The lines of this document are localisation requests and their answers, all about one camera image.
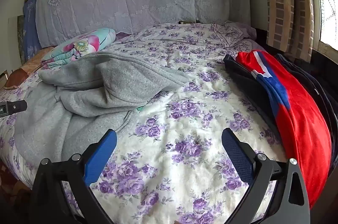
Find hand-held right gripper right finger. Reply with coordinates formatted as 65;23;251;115
221;127;311;224

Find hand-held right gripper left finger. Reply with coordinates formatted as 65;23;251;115
30;129;117;224

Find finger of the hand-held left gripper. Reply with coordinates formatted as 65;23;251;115
7;101;28;116

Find grey pants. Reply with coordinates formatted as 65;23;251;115
13;51;189;169

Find purple floral bedspread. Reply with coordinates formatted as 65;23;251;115
0;22;288;224

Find red blue white garment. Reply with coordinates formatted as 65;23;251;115
235;50;332;210

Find blue patterned cloth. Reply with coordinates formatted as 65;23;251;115
22;0;43;63

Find folded teal pink floral quilt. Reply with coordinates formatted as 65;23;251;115
41;28;117;70

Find dark navy cloth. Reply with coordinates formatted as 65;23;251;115
275;53;338;177

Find purple floral pillow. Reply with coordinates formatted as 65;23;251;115
211;20;258;49

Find beige checked curtain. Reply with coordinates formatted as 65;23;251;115
263;0;321;62

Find window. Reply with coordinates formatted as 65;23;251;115
308;0;338;47

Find wooden frame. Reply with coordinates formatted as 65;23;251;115
0;71;9;90

